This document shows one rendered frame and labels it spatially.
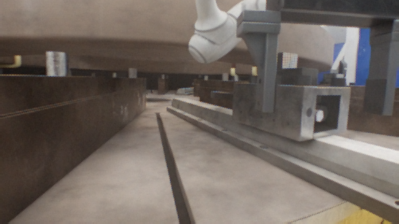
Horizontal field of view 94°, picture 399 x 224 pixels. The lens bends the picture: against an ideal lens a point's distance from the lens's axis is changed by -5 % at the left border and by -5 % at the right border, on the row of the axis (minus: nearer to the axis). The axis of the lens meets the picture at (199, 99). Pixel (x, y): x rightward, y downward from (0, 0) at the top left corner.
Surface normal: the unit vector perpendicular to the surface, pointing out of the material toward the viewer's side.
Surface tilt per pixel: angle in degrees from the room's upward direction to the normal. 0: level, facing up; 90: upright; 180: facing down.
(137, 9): 90
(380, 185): 90
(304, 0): 90
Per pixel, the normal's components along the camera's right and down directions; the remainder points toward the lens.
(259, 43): 0.02, 0.10
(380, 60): -1.00, -0.03
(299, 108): -0.89, 0.02
